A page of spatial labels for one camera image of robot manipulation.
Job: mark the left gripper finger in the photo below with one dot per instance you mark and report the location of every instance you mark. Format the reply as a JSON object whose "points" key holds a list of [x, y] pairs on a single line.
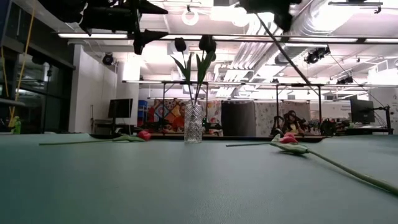
{"points": [[149, 35], [150, 7]]}

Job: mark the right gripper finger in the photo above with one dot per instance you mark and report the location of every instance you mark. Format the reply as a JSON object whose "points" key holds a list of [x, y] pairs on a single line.
{"points": [[284, 21]]}

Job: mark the black artificial tulip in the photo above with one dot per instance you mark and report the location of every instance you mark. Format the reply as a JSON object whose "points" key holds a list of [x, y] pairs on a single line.
{"points": [[280, 46], [207, 43], [180, 44]]}

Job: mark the bright red artificial tulip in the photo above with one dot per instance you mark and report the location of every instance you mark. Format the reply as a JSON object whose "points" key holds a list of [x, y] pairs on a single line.
{"points": [[144, 135], [293, 148], [289, 134]]}

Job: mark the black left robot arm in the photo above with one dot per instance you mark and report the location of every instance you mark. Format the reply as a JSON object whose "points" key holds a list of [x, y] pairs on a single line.
{"points": [[62, 7]]}

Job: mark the black monitor on arm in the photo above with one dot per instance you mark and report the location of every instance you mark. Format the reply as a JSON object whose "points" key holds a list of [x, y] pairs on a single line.
{"points": [[362, 111]]}

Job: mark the tall clear crystal vase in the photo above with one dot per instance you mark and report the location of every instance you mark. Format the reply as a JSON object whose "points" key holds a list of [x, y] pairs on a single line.
{"points": [[193, 124]]}

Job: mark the black ceiling device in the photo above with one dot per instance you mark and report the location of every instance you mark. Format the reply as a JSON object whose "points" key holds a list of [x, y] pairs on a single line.
{"points": [[317, 54]]}

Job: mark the black monitor on stand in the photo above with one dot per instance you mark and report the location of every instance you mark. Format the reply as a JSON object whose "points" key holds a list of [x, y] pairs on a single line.
{"points": [[120, 108]]}

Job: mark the colourful patchwork quilt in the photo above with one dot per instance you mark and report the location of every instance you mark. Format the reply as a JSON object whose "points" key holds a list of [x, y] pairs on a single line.
{"points": [[169, 115]]}

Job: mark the thin yellow pole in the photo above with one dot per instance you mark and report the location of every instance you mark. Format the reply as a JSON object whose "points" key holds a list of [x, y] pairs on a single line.
{"points": [[24, 59]]}

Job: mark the white patterned cloth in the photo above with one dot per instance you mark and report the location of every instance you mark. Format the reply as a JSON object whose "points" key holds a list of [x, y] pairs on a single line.
{"points": [[265, 118]]}

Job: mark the person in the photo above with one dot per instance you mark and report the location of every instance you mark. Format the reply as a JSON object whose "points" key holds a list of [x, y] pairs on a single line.
{"points": [[292, 122]]}

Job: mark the black curtain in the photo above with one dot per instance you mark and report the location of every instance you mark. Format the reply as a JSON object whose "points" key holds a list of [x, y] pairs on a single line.
{"points": [[237, 118]]}

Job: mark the green object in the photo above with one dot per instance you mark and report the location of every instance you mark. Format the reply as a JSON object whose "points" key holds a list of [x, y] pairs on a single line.
{"points": [[16, 126]]}

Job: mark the teal table mat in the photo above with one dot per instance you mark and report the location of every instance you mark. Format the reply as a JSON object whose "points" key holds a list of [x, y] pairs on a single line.
{"points": [[186, 186]]}

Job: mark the black ceiling camera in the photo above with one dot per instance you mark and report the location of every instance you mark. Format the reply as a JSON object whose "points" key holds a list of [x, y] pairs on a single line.
{"points": [[108, 59]]}

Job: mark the black metal table frame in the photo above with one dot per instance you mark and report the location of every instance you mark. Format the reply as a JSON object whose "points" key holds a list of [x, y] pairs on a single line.
{"points": [[236, 137]]}

